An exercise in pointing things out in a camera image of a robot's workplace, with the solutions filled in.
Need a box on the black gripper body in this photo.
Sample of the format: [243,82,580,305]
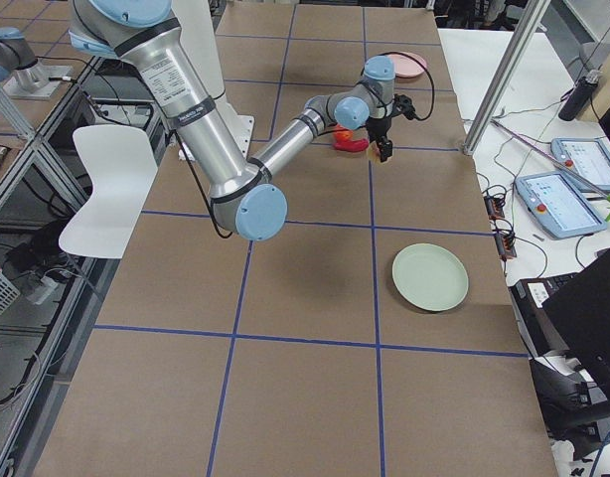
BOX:
[368,94,414,149]

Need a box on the pink yellow peach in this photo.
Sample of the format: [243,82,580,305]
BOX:
[366,146,381,164]

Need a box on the red chili pepper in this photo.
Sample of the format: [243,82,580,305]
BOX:
[333,138,370,153]

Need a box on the red yellow pomegranate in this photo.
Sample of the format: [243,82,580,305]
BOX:
[333,125,354,142]

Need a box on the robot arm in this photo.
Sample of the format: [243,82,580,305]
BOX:
[211,55,417,240]
[71,1,287,240]

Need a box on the pink plate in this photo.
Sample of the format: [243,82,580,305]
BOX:
[387,52,427,80]

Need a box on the green plate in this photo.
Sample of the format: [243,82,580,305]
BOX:
[391,243,469,312]

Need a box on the near teach pendant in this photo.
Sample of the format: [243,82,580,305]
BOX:
[515,172,607,239]

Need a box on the teach pendant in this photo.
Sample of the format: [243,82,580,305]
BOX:
[515,172,607,239]
[550,138,610,193]

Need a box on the black water bottle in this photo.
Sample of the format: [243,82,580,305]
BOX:
[557,69,602,121]

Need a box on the far teach pendant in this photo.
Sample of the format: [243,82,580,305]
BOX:
[550,138,610,193]

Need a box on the metal reacher grabber stick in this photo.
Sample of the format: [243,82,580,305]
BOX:
[492,118,610,223]

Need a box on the white chair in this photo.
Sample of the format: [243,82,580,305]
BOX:
[59,124,157,259]

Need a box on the aluminium frame post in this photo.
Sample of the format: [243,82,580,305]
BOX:
[462,0,550,156]

